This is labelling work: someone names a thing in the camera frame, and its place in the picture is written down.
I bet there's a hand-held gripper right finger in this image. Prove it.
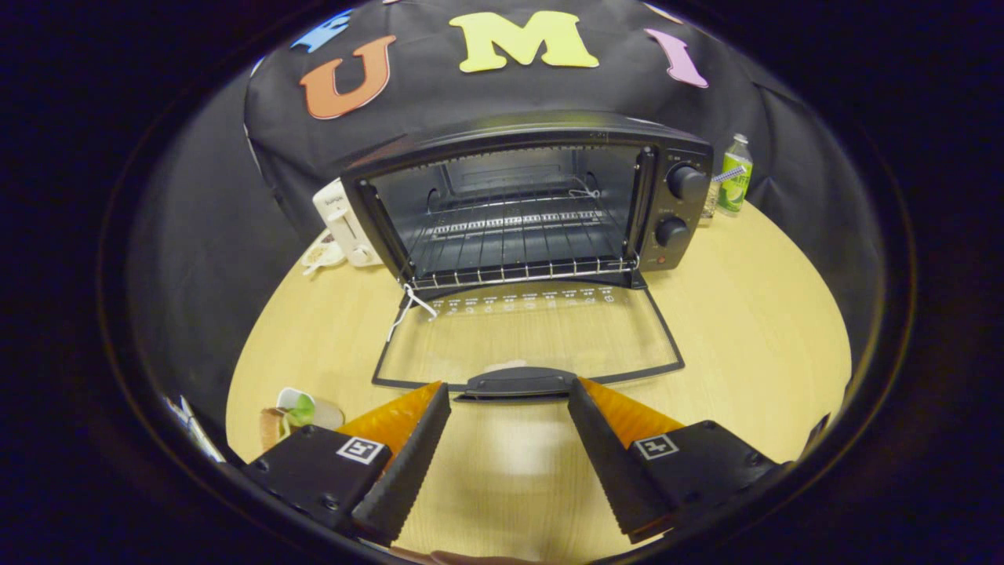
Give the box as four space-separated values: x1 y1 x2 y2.
567 377 785 545

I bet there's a toast sandwich with lettuce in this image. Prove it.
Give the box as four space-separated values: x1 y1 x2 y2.
260 394 317 450

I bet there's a white plate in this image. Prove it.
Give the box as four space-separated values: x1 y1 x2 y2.
276 387 346 432

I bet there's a white string tie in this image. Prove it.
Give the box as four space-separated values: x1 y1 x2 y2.
386 282 438 343

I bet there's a white pop-up toaster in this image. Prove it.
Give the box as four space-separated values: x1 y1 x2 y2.
312 178 384 268

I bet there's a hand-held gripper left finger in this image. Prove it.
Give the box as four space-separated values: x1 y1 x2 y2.
243 382 453 547

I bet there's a small glass jar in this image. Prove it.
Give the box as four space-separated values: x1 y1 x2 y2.
700 165 746 221

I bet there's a green label drink bottle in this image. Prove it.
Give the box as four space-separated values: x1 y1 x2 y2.
718 133 754 214

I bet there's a black backdrop cloth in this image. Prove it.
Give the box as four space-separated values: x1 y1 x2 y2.
129 0 887 409

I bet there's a black toaster oven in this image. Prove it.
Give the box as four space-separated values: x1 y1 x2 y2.
341 110 715 403

